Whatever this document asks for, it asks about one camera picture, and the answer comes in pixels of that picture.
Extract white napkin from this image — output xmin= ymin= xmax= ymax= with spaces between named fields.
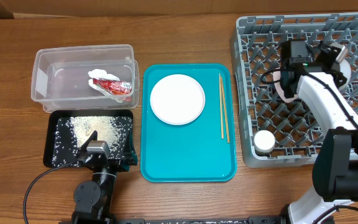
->
xmin=88 ymin=69 xmax=121 ymax=96

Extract pile of rice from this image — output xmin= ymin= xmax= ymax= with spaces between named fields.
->
xmin=51 ymin=116 xmax=132 ymax=167

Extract grey dishwasher rack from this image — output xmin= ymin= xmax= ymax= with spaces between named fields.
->
xmin=230 ymin=12 xmax=358 ymax=168

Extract clear plastic bin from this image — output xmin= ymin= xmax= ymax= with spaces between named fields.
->
xmin=31 ymin=44 xmax=139 ymax=113

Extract red snack wrapper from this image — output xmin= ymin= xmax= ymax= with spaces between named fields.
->
xmin=89 ymin=78 xmax=132 ymax=96

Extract wooden chopstick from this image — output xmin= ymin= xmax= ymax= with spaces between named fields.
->
xmin=220 ymin=75 xmax=230 ymax=144
xmin=218 ymin=73 xmax=224 ymax=139

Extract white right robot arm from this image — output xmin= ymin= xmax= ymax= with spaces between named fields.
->
xmin=273 ymin=40 xmax=358 ymax=223

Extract black rail at bottom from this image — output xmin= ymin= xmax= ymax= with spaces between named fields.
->
xmin=59 ymin=215 xmax=287 ymax=224

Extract teal plastic tray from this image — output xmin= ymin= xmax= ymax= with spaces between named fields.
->
xmin=140 ymin=63 xmax=237 ymax=182

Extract pink plate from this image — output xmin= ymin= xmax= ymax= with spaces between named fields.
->
xmin=150 ymin=74 xmax=206 ymax=126

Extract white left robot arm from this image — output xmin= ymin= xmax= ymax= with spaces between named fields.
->
xmin=71 ymin=131 xmax=138 ymax=223

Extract pink bowl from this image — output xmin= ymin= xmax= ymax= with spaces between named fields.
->
xmin=273 ymin=72 xmax=298 ymax=103

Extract white plastic cup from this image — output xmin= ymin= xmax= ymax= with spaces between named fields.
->
xmin=253 ymin=130 xmax=275 ymax=156

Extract black tray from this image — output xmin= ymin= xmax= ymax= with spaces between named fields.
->
xmin=43 ymin=110 xmax=133 ymax=167

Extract grey bowl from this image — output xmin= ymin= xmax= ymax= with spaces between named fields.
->
xmin=338 ymin=60 xmax=352 ymax=91

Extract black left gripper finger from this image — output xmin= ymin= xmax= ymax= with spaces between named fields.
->
xmin=78 ymin=131 xmax=98 ymax=156
xmin=124 ymin=129 xmax=137 ymax=159

